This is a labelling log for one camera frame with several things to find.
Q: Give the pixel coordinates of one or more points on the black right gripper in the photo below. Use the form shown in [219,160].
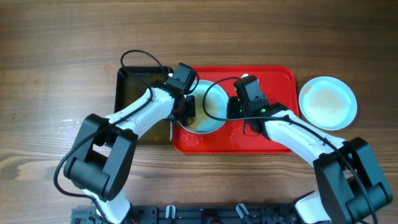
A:
[231,112]

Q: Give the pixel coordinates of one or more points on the black water tub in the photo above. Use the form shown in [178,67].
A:
[128,90]

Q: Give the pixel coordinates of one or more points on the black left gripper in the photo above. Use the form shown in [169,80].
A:
[189,111]

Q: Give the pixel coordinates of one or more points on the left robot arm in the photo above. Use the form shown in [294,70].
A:
[100,160]

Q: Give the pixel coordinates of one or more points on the red plastic tray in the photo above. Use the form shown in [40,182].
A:
[277,83]

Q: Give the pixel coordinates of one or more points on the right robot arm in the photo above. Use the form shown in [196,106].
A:
[351,184]

